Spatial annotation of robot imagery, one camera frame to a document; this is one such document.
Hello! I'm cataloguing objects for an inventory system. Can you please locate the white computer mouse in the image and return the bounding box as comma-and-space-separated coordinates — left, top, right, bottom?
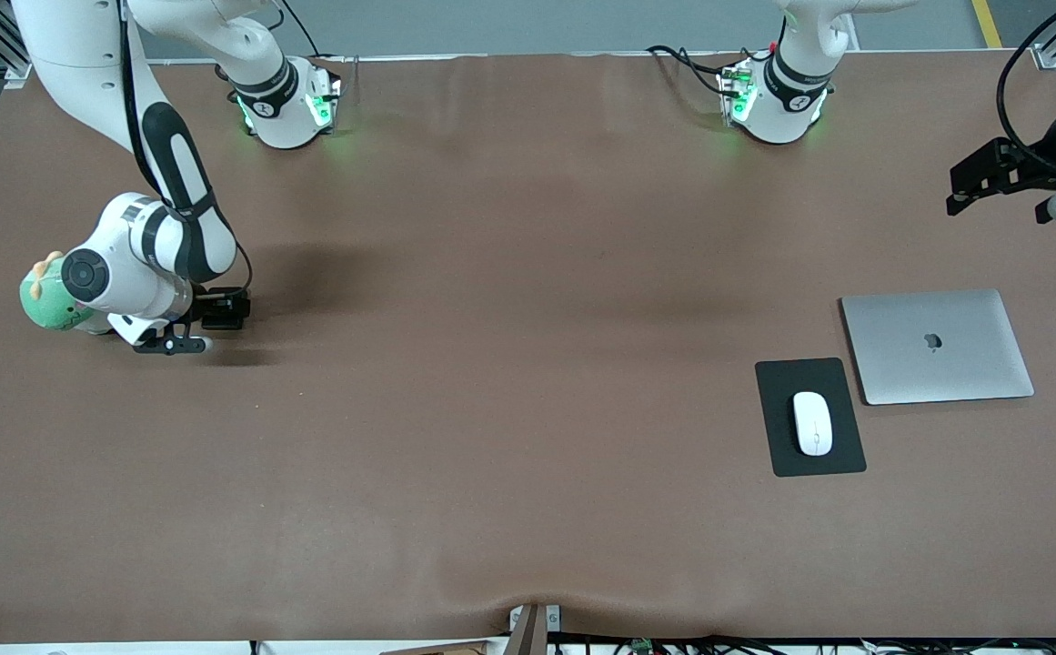
792, 390, 836, 458

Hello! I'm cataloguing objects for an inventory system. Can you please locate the black mouse pad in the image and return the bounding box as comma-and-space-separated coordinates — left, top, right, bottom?
754, 357, 869, 479

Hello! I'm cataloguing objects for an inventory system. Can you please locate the green dinosaur plush toy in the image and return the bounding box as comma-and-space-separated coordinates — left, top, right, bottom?
18, 251, 119, 336

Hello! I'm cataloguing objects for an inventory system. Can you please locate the silver closed laptop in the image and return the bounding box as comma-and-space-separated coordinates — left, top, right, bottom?
840, 288, 1036, 407

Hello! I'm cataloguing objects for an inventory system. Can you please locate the brown table cover mat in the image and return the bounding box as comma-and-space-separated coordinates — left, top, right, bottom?
0, 51, 1056, 645

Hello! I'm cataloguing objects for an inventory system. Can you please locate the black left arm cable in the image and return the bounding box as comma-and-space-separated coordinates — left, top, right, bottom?
995, 0, 1056, 176

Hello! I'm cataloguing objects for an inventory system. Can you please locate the black right base cable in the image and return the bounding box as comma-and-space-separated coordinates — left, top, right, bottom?
264, 0, 357, 85

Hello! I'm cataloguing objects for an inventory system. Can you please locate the black base cable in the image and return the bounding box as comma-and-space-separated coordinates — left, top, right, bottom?
264, 0, 357, 85
645, 42, 776, 97

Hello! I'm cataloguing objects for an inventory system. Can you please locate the black left base cable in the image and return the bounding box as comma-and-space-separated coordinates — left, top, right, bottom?
645, 42, 776, 97

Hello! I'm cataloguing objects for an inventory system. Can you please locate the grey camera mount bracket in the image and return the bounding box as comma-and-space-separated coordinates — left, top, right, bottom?
507, 602, 562, 655

